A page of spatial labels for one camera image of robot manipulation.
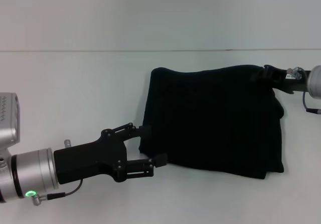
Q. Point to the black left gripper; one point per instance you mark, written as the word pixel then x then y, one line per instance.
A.
pixel 95 158

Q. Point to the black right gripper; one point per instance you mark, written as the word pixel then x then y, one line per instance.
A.
pixel 293 81

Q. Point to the black shirt with FREE print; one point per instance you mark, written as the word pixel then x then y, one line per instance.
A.
pixel 213 118

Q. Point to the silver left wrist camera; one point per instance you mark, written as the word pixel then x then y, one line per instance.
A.
pixel 8 123

